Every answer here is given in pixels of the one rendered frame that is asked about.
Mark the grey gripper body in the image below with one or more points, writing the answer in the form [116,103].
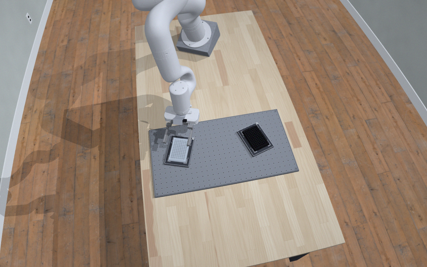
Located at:
[192,116]

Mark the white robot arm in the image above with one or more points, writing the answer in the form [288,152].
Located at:
[195,33]

